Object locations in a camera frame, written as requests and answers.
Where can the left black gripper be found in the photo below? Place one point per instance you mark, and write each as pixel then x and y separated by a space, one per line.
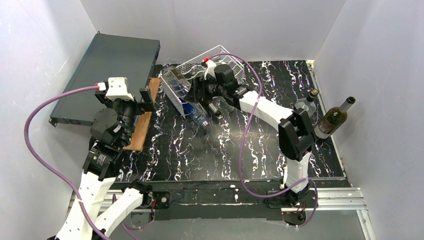
pixel 139 105

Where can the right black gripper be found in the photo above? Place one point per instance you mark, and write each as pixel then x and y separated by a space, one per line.
pixel 197 91

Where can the dark green wine bottle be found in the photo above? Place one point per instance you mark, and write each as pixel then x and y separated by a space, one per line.
pixel 214 110

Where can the blue glass bottle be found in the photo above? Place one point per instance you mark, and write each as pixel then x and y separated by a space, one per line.
pixel 197 113

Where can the clear round bottle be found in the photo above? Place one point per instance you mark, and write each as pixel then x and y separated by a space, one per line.
pixel 187 86

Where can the clear square liquor bottle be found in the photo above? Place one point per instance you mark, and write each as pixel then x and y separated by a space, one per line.
pixel 308 103

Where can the olive wine bottle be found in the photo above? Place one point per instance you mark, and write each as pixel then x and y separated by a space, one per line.
pixel 333 119

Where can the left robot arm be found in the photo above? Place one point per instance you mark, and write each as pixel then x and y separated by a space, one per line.
pixel 111 132

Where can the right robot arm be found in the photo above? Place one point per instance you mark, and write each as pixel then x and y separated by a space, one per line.
pixel 294 127

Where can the brown wooden board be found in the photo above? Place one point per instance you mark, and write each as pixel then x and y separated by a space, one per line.
pixel 143 122

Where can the dark grey flat box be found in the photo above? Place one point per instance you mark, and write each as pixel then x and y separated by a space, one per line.
pixel 106 56

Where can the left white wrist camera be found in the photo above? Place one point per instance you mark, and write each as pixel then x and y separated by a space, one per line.
pixel 115 88

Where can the white wire wine rack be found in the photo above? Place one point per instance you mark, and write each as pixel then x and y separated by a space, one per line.
pixel 220 56

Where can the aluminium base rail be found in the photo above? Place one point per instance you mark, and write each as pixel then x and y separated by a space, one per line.
pixel 230 203

